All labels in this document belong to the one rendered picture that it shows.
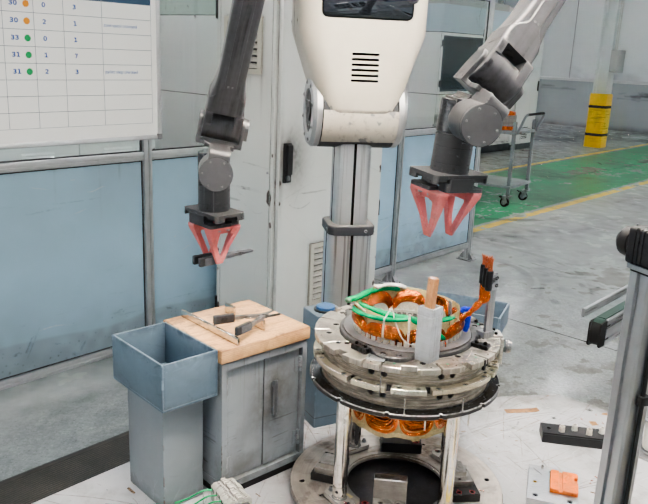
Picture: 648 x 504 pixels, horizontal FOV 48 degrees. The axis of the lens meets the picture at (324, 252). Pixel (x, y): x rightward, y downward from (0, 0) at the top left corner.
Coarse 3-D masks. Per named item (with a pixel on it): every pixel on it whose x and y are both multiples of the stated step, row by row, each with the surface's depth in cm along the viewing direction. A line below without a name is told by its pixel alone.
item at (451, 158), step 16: (448, 144) 104; (464, 144) 104; (432, 160) 107; (448, 160) 105; (464, 160) 105; (416, 176) 107; (432, 176) 104; (448, 176) 104; (464, 176) 106; (480, 176) 107
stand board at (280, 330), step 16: (240, 304) 147; (256, 304) 147; (176, 320) 137; (208, 320) 137; (240, 320) 138; (272, 320) 139; (288, 320) 139; (208, 336) 130; (240, 336) 130; (256, 336) 131; (272, 336) 131; (288, 336) 133; (304, 336) 136; (224, 352) 124; (240, 352) 126; (256, 352) 129
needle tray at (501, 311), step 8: (448, 296) 159; (456, 296) 159; (464, 296) 158; (464, 304) 158; (472, 304) 158; (496, 304) 156; (504, 304) 155; (464, 312) 148; (480, 312) 157; (496, 312) 156; (504, 312) 149; (480, 320) 147; (496, 320) 146; (504, 320) 151; (496, 328) 146
